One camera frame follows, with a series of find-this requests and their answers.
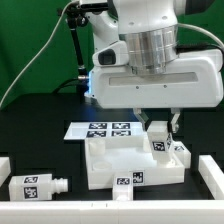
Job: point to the white square tabletop part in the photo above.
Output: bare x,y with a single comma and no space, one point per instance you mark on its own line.
128,156

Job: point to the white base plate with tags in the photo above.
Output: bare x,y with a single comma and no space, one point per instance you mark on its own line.
82,130

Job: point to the black camera on mount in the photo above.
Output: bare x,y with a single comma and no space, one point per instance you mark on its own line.
94,4

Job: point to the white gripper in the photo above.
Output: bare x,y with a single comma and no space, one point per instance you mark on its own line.
193,79

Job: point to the white right fence wall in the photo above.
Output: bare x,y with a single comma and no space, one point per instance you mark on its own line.
212,176

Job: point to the white left fence block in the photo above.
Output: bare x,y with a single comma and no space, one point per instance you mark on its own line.
5,169

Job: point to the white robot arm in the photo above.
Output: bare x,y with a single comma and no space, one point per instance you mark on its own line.
139,64

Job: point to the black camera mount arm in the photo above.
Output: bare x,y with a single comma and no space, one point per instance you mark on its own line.
75,18

